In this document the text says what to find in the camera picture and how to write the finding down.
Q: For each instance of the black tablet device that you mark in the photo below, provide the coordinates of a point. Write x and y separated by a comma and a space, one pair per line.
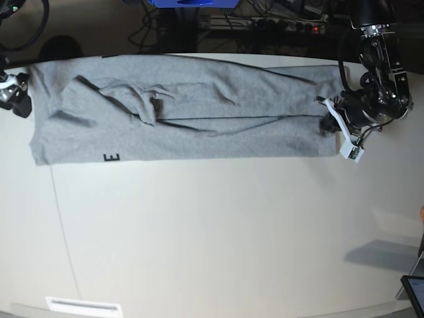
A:
413, 285

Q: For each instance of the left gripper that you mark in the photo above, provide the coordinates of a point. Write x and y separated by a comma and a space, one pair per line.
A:
354, 114

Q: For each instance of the black power strip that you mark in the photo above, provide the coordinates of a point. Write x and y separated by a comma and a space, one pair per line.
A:
287, 25

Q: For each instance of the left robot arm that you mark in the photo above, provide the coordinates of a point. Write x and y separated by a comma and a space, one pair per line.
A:
384, 94

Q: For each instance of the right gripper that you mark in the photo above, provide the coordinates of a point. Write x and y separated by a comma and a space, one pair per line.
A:
21, 104

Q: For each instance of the grey T-shirt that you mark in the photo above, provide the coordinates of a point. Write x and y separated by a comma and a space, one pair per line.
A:
165, 107

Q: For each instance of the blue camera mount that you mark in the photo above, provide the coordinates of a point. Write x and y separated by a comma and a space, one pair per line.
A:
194, 3

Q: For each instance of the white table label strip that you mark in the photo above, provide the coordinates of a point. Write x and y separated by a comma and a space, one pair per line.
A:
87, 308

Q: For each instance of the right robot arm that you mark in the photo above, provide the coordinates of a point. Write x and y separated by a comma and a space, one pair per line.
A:
9, 9

